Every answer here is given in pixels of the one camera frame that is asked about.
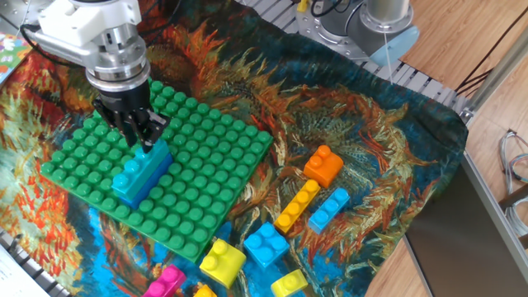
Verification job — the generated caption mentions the painted sunflower pattern cloth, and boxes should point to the painted sunflower pattern cloth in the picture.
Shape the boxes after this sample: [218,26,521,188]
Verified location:
[0,0,469,297]

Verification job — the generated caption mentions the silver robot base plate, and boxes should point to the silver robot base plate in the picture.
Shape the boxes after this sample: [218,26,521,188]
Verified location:
[295,0,399,64]

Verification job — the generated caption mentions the light blue square brick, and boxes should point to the light blue square brick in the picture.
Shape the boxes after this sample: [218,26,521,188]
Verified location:
[243,221,291,269]

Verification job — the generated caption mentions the white paper sheet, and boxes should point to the white paper sheet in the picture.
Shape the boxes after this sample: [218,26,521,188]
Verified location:
[0,245,50,297]

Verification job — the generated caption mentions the light blue three-stud brick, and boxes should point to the light blue three-stud brick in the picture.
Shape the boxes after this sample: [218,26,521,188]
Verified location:
[307,187,351,235]

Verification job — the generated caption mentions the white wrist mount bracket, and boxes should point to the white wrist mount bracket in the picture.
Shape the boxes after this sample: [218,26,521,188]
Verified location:
[25,0,144,67]

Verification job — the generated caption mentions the orange two-stud block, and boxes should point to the orange two-stud block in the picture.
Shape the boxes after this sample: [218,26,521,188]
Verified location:
[303,144,345,189]

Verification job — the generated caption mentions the green studded baseplate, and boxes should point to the green studded baseplate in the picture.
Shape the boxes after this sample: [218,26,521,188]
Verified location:
[40,78,274,265]

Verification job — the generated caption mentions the aluminium frame post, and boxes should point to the aluminium frame post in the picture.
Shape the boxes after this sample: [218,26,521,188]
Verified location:
[460,24,528,125]

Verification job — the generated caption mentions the long orange-yellow brick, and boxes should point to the long orange-yellow brick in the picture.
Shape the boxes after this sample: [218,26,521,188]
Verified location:
[193,283,218,297]

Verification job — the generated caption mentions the small yellow single-stud brick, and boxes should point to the small yellow single-stud brick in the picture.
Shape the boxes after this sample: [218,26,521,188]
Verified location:
[270,269,309,297]

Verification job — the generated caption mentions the yellow two-stud block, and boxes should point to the yellow two-stud block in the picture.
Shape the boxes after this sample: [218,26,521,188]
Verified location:
[199,238,248,289]

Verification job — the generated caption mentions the grey cable bundle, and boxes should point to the grey cable bundle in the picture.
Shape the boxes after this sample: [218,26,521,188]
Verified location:
[497,129,528,238]

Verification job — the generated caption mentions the brown wooden bar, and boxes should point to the brown wooden bar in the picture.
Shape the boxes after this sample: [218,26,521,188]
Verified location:
[497,192,528,210]

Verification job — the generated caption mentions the teal four-stud brick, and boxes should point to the teal four-stud brick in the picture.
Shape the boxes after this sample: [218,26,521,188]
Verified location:
[111,139,172,202]

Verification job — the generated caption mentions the small yellow-orange four-stud brick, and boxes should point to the small yellow-orange four-stud brick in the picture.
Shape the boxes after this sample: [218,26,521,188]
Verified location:
[274,178,322,234]

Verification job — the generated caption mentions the silver perforated metal plate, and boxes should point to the silver perforated metal plate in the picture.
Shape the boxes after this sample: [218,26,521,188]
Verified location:
[0,0,54,32]

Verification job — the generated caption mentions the colourful printed paper sheet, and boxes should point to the colourful printed paper sheet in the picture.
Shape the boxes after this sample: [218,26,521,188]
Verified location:
[0,32,34,86]

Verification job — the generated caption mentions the black floor cables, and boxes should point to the black floor cables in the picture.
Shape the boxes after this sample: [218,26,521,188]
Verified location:
[455,6,528,97]

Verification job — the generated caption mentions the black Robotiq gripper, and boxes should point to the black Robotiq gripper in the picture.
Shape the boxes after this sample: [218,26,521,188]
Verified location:
[93,80,171,154]

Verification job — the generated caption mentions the magenta three-stud brick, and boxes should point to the magenta three-stud brick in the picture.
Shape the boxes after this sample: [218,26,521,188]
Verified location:
[142,263,187,297]

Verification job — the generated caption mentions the dark grey framed panel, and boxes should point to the dark grey framed panel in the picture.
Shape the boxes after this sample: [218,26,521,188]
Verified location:
[403,152,528,297]

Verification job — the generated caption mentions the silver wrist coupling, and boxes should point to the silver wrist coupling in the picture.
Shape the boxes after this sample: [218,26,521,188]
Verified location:
[84,24,152,94]

